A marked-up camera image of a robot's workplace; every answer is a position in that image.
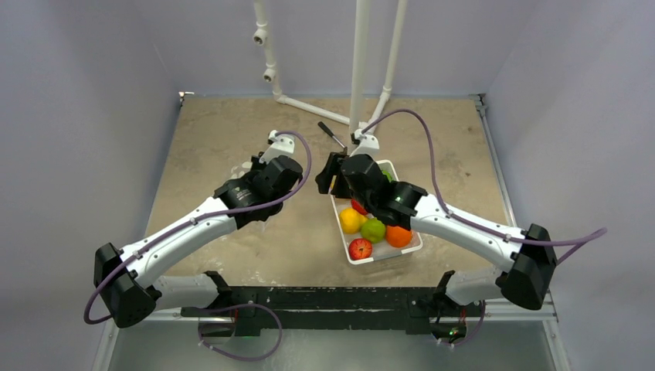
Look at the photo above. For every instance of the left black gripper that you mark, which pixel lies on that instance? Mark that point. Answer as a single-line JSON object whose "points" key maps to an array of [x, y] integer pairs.
{"points": [[260, 166]]}

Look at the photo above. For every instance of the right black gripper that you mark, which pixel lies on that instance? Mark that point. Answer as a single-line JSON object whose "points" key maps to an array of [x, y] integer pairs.
{"points": [[330, 174]]}

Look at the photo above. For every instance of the red apple top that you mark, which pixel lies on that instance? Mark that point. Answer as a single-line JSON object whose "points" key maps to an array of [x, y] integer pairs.
{"points": [[358, 207]]}

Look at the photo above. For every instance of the red apple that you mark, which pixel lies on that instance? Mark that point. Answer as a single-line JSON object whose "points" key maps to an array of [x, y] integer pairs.
{"points": [[358, 207], [360, 249]]}

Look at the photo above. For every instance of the green striped watermelon ball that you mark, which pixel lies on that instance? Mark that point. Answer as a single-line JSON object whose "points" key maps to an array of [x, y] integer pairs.
{"points": [[388, 175]]}

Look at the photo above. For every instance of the green pear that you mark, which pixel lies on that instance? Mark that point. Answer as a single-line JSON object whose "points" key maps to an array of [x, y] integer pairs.
{"points": [[373, 230]]}

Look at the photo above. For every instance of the white plastic tray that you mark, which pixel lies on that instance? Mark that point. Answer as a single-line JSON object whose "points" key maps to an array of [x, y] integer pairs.
{"points": [[381, 250]]}

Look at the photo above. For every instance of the clear zip top bag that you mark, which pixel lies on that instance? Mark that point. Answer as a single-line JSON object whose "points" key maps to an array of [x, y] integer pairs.
{"points": [[238, 171]]}

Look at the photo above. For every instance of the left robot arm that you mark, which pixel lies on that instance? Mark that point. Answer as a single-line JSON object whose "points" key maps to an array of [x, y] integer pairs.
{"points": [[130, 280]]}

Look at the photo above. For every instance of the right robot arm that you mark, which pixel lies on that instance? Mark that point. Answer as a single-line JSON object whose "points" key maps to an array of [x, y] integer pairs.
{"points": [[523, 261]]}

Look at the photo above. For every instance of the yellow lemon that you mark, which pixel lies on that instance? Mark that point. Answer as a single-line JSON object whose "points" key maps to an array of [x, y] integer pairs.
{"points": [[351, 220]]}

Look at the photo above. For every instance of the black small hammer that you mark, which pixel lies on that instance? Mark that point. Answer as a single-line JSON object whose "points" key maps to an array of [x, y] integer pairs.
{"points": [[331, 135]]}

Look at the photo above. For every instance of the red apple bottom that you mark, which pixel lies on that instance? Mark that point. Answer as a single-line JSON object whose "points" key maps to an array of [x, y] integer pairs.
{"points": [[360, 249]]}

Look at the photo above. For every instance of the orange fruit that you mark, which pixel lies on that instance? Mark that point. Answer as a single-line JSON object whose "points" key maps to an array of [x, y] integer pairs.
{"points": [[397, 236]]}

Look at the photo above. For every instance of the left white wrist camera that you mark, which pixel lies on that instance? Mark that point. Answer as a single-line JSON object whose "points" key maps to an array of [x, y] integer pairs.
{"points": [[279, 144]]}

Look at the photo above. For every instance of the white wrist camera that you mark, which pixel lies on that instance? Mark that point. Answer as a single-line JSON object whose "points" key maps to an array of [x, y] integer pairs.
{"points": [[364, 144], [279, 144]]}

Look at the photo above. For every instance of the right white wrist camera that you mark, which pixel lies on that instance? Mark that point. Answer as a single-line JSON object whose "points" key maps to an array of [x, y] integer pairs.
{"points": [[364, 144]]}

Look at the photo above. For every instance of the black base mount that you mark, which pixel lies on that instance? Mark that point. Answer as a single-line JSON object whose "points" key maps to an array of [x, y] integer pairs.
{"points": [[412, 310]]}

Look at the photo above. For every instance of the white pipe frame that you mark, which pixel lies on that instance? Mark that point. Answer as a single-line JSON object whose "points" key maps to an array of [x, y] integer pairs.
{"points": [[358, 128]]}

